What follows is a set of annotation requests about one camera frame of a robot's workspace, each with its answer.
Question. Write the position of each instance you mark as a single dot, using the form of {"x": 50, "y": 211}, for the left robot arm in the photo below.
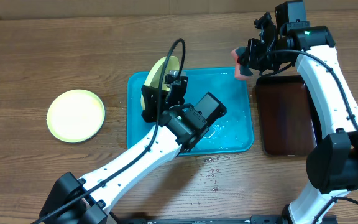
{"x": 90, "y": 198}

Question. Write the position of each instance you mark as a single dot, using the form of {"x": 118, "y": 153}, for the red and grey sponge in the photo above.
{"x": 241, "y": 72}

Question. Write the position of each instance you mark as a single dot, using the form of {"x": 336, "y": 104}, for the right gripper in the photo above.
{"x": 250, "y": 59}

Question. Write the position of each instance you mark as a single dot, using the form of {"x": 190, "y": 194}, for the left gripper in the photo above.
{"x": 151, "y": 103}

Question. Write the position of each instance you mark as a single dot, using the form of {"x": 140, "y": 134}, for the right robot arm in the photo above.
{"x": 287, "y": 39}

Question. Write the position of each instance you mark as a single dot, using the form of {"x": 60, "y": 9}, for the black rectangular water tray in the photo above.
{"x": 289, "y": 123}

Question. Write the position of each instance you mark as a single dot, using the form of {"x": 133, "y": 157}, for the teal plastic tray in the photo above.
{"x": 230, "y": 134}

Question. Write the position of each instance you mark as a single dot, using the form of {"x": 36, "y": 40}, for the yellow-green plate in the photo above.
{"x": 75, "y": 116}
{"x": 153, "y": 77}

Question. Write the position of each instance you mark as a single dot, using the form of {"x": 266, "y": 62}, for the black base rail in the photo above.
{"x": 256, "y": 219}

